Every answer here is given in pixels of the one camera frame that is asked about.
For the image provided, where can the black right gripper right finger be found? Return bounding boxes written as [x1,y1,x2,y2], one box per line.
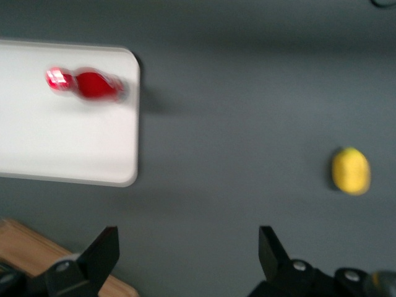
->
[247,225,338,297]

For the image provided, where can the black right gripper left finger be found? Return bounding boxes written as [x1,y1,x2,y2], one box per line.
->
[45,225,120,297]

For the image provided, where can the red coke bottle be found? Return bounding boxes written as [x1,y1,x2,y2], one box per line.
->
[45,65,129,103]

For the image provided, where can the white rectangular tray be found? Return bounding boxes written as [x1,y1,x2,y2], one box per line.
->
[0,39,142,189]

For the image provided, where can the wooden box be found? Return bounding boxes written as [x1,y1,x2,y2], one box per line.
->
[0,217,139,297]

